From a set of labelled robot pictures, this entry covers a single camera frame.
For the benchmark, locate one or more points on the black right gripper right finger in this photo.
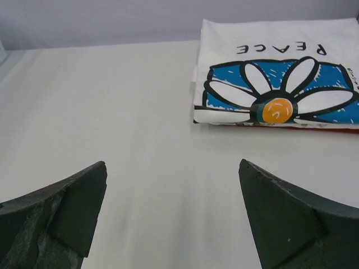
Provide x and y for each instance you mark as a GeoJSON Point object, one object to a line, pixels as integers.
{"type": "Point", "coordinates": [295, 228]}

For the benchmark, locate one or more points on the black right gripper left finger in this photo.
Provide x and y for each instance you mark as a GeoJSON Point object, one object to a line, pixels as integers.
{"type": "Point", "coordinates": [53, 227]}

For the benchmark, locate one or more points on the red folded t-shirt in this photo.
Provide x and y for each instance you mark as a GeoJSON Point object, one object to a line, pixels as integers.
{"type": "Point", "coordinates": [294, 128]}

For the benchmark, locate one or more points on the white flower print t-shirt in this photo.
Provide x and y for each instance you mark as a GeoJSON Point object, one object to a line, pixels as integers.
{"type": "Point", "coordinates": [289, 74]}

